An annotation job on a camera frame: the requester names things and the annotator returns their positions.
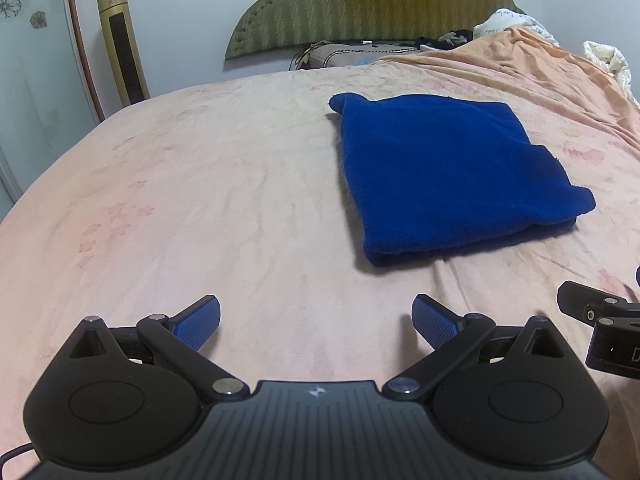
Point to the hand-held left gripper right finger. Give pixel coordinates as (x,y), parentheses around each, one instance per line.
(432,320)

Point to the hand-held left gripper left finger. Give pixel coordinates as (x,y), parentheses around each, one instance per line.
(197,322)

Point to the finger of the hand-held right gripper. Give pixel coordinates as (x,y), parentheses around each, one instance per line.
(580,300)

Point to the blue beaded sweater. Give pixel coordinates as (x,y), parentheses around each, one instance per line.
(450,175)

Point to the black clothes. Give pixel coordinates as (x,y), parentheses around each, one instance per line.
(450,40)

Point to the orange blanket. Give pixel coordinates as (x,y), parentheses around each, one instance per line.
(525,65)

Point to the cream duvet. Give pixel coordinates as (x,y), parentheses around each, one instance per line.
(610,57)

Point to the light blue cloth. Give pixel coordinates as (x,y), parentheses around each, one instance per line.
(362,61)

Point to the frosted glass door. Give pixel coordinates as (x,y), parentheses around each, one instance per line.
(40,100)

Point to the brown pillow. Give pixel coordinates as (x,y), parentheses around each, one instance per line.
(340,55)

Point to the gold tower fan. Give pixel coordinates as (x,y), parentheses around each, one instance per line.
(122,45)

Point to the white printed quilt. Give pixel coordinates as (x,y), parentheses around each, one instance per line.
(505,20)

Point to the green padded headboard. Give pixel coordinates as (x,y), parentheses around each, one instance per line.
(375,0)

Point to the brown flower sticker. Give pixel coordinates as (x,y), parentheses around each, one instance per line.
(38,19)

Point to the large outlined flower sticker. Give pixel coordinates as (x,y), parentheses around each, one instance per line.
(10,5)

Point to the brown door frame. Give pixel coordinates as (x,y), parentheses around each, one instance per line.
(85,60)

